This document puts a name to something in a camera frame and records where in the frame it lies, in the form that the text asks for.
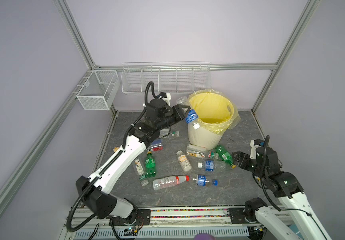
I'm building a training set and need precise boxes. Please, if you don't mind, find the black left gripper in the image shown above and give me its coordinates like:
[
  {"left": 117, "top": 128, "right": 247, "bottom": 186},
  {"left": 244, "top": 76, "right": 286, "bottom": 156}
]
[{"left": 156, "top": 104, "right": 190, "bottom": 131}]

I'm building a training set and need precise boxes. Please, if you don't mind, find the green bottle yellow cap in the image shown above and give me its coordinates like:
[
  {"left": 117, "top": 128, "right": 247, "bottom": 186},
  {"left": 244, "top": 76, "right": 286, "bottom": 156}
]
[{"left": 214, "top": 145, "right": 236, "bottom": 169}]

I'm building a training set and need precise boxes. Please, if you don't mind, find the clear bottle blue label white cap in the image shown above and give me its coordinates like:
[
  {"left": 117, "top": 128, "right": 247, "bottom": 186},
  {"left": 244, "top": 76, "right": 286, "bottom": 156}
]
[{"left": 197, "top": 160, "right": 227, "bottom": 172}]

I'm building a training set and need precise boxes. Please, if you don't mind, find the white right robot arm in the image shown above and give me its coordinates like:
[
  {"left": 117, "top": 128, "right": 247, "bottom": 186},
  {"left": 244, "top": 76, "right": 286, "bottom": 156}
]
[{"left": 231, "top": 136, "right": 331, "bottom": 240}]

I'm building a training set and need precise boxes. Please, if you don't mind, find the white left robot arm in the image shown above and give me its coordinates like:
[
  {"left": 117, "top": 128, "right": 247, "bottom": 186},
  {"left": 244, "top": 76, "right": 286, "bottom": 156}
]
[{"left": 65, "top": 82, "right": 190, "bottom": 233}]

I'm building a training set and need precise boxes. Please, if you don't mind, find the white ribbed trash bin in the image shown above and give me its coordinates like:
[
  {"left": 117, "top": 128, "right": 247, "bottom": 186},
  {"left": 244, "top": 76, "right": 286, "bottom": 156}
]
[{"left": 188, "top": 123, "right": 227, "bottom": 150}]

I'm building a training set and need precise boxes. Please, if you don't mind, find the yellow bin liner bag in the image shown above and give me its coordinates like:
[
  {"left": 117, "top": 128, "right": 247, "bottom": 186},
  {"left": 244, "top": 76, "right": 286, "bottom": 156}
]
[{"left": 188, "top": 89, "right": 241, "bottom": 135}]

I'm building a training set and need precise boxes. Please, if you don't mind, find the clear bottle far green cap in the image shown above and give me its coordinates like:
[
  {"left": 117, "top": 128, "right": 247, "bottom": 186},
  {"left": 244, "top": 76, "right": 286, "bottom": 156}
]
[{"left": 159, "top": 129, "right": 179, "bottom": 139}]

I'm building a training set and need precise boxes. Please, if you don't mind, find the small bottle blue red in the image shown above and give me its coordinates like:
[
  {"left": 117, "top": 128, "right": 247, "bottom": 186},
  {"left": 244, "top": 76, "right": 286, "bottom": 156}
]
[{"left": 147, "top": 139, "right": 163, "bottom": 152}]

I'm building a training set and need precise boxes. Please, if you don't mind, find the clear square bottle green cap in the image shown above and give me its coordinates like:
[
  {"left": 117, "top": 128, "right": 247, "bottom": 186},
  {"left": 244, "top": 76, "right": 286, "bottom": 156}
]
[{"left": 186, "top": 144, "right": 219, "bottom": 160}]

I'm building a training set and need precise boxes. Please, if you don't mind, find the white bottle orange label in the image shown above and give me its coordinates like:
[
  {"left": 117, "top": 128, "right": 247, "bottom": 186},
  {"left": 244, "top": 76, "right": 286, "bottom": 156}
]
[{"left": 176, "top": 151, "right": 192, "bottom": 173}]

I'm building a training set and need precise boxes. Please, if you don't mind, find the clear bottle white green cap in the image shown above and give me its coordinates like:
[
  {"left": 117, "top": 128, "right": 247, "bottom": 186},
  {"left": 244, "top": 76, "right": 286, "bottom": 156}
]
[{"left": 133, "top": 159, "right": 149, "bottom": 187}]

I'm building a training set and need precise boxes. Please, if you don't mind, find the clear bottle red cap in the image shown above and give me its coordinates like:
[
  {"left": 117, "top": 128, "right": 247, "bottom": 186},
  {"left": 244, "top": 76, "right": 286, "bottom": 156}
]
[{"left": 152, "top": 175, "right": 190, "bottom": 191}]

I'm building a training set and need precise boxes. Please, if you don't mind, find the white mesh box basket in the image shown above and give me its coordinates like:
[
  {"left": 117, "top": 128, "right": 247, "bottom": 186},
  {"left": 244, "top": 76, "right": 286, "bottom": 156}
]
[{"left": 76, "top": 70, "right": 120, "bottom": 111}]

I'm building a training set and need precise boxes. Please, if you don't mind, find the purple object bottom edge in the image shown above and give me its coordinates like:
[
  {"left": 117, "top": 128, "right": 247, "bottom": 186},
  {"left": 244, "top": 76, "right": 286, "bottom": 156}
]
[{"left": 194, "top": 233, "right": 216, "bottom": 240}]

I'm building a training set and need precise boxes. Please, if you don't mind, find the white wire shelf basket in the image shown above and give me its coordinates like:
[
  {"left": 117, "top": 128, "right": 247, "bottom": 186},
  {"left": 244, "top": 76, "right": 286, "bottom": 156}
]
[{"left": 121, "top": 62, "right": 211, "bottom": 94}]

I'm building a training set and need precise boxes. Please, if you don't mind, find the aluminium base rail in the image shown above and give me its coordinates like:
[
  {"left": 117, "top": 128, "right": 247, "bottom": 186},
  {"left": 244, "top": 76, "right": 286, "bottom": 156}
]
[{"left": 59, "top": 204, "right": 311, "bottom": 240}]

